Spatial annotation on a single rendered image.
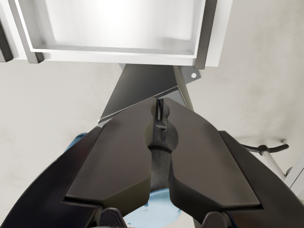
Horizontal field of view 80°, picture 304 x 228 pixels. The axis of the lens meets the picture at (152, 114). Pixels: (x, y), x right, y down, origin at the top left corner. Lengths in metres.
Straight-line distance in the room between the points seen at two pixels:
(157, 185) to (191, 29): 0.28
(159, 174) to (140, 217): 0.09
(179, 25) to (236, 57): 1.05
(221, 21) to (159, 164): 0.29
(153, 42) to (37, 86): 1.32
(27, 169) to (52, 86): 1.04
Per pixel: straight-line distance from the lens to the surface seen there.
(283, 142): 1.91
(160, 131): 0.48
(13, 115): 1.84
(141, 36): 0.33
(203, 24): 0.32
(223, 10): 0.34
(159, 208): 0.37
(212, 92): 1.40
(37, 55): 0.38
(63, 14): 0.36
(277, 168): 1.59
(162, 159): 0.42
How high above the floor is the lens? 1.21
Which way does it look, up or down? 57 degrees down
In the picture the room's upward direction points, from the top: 177 degrees counter-clockwise
